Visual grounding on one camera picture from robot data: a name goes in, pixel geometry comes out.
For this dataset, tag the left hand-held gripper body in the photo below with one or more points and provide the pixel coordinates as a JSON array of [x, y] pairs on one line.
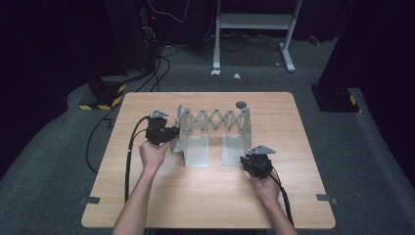
[[158, 132]]

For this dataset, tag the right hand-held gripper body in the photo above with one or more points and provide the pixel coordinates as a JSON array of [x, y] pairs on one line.
[[259, 164]]

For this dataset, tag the expandable grey metal bookend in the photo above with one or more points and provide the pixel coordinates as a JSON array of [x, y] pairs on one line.
[[195, 153]]

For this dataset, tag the person's left hand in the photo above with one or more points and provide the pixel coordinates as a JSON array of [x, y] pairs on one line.
[[153, 156]]

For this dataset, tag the person's right hand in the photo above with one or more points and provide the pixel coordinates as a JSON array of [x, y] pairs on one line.
[[267, 189]]

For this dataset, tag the grey round table grommet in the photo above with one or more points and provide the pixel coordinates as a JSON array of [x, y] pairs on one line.
[[241, 104]]

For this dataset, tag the black yellow striped stand base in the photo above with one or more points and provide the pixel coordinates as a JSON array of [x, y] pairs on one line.
[[104, 94], [336, 98]]

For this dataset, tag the white paper scrap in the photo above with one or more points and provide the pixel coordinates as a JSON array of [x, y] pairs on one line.
[[215, 72], [237, 76]]

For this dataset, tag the grey tape piece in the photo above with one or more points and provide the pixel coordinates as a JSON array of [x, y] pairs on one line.
[[90, 200], [325, 198]]

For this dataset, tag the black equipment rack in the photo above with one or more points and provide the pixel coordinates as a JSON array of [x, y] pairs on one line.
[[130, 32]]

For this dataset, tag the small red object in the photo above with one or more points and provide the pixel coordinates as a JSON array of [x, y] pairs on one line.
[[314, 40]]

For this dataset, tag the white metal stand frame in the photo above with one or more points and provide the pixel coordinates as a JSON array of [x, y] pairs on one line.
[[254, 21]]

